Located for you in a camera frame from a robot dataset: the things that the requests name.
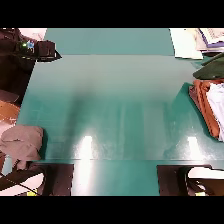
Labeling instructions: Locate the heap of clothes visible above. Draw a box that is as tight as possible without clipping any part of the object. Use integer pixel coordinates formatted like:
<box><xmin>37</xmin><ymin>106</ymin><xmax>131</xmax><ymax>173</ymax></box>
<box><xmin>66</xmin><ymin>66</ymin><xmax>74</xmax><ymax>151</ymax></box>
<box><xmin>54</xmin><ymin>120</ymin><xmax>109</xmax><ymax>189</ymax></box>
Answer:
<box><xmin>169</xmin><ymin>28</ymin><xmax>224</xmax><ymax>61</ymax></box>

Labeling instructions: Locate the grey-brown garment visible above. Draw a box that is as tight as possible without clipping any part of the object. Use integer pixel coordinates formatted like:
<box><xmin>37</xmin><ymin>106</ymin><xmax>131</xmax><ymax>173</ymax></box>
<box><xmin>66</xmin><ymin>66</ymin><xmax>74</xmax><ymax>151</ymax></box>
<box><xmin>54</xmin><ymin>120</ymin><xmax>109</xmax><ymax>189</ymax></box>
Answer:
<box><xmin>0</xmin><ymin>124</ymin><xmax>45</xmax><ymax>171</ymax></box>

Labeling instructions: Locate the orange garment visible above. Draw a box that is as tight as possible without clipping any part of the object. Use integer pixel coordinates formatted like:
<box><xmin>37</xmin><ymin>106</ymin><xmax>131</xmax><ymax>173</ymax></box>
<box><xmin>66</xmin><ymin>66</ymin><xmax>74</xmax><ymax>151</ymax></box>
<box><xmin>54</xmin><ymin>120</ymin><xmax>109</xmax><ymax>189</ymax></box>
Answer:
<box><xmin>188</xmin><ymin>78</ymin><xmax>224</xmax><ymax>142</ymax></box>

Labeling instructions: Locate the green T-shirt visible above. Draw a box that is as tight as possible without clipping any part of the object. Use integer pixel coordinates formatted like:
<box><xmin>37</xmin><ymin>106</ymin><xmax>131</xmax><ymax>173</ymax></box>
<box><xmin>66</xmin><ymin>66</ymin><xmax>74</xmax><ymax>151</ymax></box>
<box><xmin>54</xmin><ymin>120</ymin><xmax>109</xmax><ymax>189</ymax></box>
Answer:
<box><xmin>192</xmin><ymin>52</ymin><xmax>224</xmax><ymax>81</ymax></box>

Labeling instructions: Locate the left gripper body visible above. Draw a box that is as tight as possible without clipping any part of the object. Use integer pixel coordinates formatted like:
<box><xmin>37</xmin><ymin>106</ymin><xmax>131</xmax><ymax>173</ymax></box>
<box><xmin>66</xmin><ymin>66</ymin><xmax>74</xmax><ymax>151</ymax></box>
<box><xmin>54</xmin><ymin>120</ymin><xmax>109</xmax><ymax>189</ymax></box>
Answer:
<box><xmin>34</xmin><ymin>40</ymin><xmax>63</xmax><ymax>63</ymax></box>

